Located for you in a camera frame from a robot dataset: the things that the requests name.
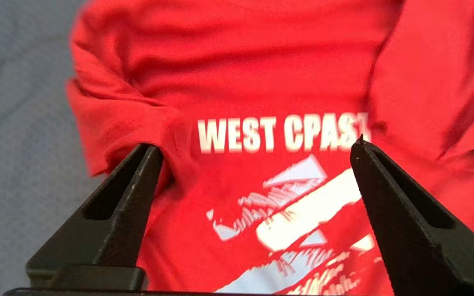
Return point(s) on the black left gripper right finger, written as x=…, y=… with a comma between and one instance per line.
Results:
x=410, y=246

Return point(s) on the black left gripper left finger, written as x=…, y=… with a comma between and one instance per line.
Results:
x=113, y=242

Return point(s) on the red printed t-shirt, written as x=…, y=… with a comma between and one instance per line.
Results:
x=261, y=61

